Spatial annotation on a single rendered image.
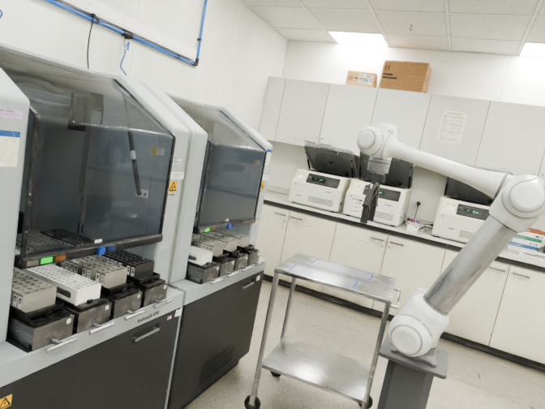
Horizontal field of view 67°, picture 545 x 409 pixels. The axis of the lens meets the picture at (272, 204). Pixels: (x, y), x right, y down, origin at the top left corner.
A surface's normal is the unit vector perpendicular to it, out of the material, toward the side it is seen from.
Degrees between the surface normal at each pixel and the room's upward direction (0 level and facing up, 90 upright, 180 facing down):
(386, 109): 90
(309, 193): 90
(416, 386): 90
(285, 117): 90
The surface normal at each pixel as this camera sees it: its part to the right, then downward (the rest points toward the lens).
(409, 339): -0.57, 0.11
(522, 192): -0.45, -0.05
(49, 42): 0.89, 0.22
